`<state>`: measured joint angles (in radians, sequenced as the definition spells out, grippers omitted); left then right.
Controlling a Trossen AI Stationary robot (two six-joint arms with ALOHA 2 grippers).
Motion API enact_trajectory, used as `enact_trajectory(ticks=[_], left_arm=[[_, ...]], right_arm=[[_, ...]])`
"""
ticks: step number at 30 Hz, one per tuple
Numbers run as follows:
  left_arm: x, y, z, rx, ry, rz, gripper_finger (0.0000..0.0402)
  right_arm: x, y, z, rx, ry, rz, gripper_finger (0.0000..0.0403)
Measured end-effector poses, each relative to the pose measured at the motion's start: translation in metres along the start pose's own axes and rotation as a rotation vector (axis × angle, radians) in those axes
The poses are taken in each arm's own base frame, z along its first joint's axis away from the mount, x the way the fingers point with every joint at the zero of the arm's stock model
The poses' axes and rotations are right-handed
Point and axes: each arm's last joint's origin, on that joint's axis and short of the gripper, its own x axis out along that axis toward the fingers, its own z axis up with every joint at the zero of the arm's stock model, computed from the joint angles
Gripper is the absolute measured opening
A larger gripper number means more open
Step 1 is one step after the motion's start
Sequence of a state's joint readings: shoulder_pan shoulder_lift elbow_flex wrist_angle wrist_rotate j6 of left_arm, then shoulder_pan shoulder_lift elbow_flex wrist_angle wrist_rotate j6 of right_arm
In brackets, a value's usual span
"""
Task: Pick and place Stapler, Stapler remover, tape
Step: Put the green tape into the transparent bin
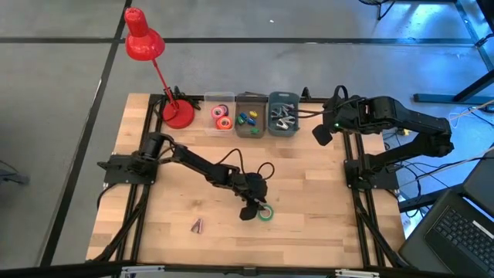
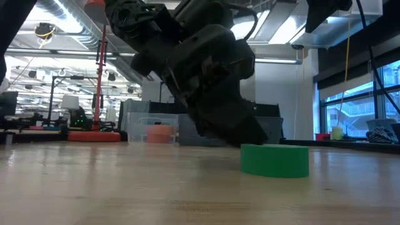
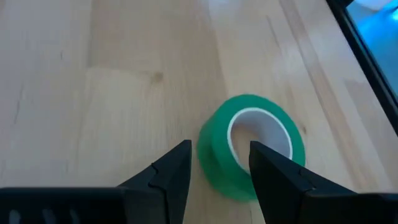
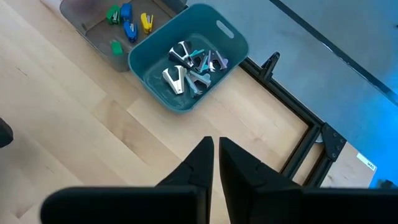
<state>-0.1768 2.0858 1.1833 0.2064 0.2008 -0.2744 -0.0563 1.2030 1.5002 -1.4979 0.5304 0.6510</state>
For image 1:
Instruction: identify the clear plastic bin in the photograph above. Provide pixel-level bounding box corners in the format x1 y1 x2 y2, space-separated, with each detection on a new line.
203 90 237 137

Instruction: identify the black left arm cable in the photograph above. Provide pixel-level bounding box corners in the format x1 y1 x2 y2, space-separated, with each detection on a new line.
214 147 276 181

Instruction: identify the teal plastic bin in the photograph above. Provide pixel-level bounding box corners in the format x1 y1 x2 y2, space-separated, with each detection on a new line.
267 90 301 137

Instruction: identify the grey chair base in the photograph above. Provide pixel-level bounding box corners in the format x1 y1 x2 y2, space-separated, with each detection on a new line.
0 166 30 185

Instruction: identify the black aluminium table frame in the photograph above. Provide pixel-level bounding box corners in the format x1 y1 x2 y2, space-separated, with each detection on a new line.
92 87 411 270

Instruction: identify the black desk leg frame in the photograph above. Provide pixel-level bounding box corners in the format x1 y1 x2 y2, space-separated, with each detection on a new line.
357 0 494 73

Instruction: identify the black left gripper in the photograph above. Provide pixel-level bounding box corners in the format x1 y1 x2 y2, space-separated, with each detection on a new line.
231 171 269 222

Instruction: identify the open black laptop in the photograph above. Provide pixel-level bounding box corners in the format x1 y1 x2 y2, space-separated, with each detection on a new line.
398 188 494 278

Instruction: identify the silver staple remover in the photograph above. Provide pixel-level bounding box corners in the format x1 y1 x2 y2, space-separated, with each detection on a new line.
275 117 296 131

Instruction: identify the black floor stand foot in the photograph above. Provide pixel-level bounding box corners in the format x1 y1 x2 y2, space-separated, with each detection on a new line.
412 69 494 105

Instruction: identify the green tape roll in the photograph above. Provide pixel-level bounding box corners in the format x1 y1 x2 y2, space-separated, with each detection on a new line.
257 204 275 222

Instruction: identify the black stand leg bar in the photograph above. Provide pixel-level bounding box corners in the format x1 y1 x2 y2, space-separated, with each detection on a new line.
399 183 464 213

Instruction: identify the red desk lamp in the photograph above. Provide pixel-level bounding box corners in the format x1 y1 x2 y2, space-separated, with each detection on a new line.
123 6 196 131

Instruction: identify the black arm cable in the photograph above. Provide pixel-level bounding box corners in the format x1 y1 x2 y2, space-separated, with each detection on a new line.
214 147 276 181
333 84 350 102

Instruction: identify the silver crossbar bracket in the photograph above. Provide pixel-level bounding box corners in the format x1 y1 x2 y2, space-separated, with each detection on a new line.
120 265 166 276
334 269 381 278

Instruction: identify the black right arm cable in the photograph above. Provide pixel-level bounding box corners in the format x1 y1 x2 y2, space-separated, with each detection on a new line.
333 84 350 102

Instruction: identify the yellow power cable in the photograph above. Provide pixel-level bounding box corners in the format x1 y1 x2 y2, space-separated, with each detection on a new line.
447 98 494 133

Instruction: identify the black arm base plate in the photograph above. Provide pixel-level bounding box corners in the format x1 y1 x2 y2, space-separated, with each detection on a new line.
344 160 400 190
96 153 160 185

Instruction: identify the grey plastic bin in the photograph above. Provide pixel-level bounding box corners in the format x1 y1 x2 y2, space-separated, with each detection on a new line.
235 91 269 139

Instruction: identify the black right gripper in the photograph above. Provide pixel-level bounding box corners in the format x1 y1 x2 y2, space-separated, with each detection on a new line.
288 96 360 147

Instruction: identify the black rig crossbar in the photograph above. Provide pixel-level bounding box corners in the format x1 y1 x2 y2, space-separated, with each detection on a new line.
0 261 494 278

